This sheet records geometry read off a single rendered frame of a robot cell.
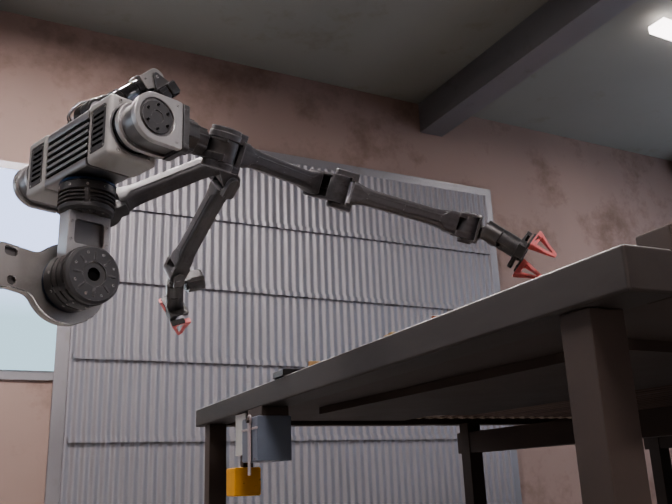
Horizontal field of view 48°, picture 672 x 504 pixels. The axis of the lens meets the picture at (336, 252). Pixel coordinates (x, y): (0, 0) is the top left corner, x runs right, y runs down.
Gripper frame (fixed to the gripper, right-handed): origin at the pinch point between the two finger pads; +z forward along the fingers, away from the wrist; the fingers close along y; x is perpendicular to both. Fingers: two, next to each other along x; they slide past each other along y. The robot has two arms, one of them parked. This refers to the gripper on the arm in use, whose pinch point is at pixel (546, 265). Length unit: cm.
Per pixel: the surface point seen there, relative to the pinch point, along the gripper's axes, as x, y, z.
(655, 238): 75, -82, 12
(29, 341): 22, 219, -210
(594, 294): 85, -78, 10
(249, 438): 72, 45, -41
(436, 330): 77, -45, -7
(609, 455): 98, -67, 21
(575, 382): 90, -67, 14
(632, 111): -420, 190, -19
